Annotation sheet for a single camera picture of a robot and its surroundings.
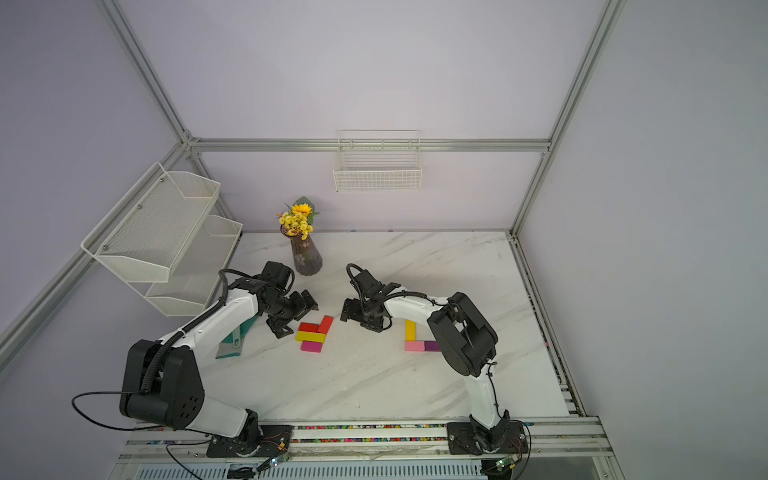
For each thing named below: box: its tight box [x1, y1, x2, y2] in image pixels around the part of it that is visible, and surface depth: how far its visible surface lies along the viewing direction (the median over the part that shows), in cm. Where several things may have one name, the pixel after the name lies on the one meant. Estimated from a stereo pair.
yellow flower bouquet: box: [275, 196, 321, 241], surface depth 92 cm
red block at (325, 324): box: [317, 315, 334, 335], surface depth 96 cm
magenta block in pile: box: [300, 340, 323, 353], surface depth 92 cm
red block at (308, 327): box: [298, 322, 319, 333], surface depth 95 cm
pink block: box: [404, 341, 425, 352], surface depth 92 cm
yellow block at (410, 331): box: [405, 319, 417, 342], surface depth 95 cm
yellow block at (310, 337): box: [295, 331, 326, 344], surface depth 92 cm
